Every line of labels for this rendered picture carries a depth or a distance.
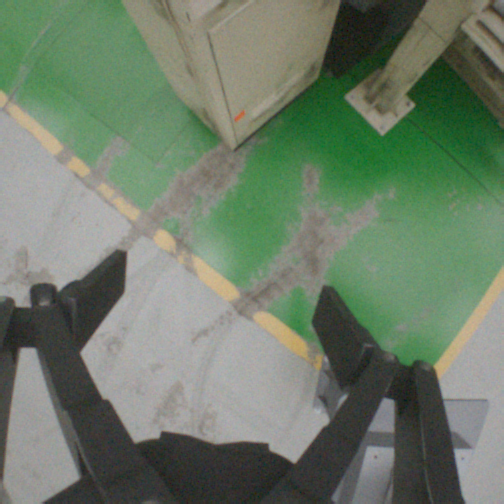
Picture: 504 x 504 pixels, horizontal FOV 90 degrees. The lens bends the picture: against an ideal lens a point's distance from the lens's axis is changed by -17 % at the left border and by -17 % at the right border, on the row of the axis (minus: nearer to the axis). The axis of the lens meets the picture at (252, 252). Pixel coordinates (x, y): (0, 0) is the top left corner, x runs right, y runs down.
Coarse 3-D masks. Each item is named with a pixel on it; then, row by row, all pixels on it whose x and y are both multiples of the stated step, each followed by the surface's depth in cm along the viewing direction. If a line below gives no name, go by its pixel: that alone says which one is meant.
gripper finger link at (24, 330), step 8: (64, 288) 14; (16, 312) 11; (24, 312) 11; (16, 320) 10; (24, 320) 11; (32, 320) 11; (16, 328) 11; (24, 328) 11; (32, 328) 11; (16, 336) 11; (24, 336) 11; (32, 336) 11; (16, 344) 11; (24, 344) 11; (32, 344) 11
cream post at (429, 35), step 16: (432, 0) 67; (448, 0) 63; (464, 0) 59; (432, 16) 72; (448, 16) 67; (464, 16) 63; (416, 32) 81; (432, 32) 76; (448, 32) 71; (400, 48) 93; (416, 48) 87; (432, 48) 82; (400, 64) 99; (416, 64) 93; (384, 80) 114; (400, 80) 106; (416, 80) 110; (368, 96) 132; (384, 96) 122; (400, 96) 118; (384, 112) 132
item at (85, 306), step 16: (112, 256) 17; (96, 272) 15; (112, 272) 16; (80, 288) 13; (96, 288) 14; (112, 288) 16; (64, 304) 12; (80, 304) 12; (96, 304) 14; (112, 304) 17; (80, 320) 12; (96, 320) 15; (80, 336) 13; (80, 352) 13
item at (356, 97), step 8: (376, 72) 136; (368, 80) 136; (360, 88) 137; (352, 96) 135; (360, 96) 137; (352, 104) 137; (360, 104) 137; (368, 104) 136; (400, 104) 136; (408, 104) 134; (360, 112) 137; (368, 112) 137; (376, 112) 136; (400, 112) 136; (368, 120) 137; (376, 120) 136; (384, 120) 136; (392, 120) 136; (376, 128) 136; (384, 128) 136
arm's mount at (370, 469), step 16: (368, 432) 74; (384, 432) 74; (368, 448) 67; (384, 448) 67; (464, 448) 65; (352, 464) 73; (368, 464) 67; (384, 464) 66; (464, 464) 64; (352, 480) 70; (368, 480) 66; (384, 480) 66; (352, 496) 67; (368, 496) 66
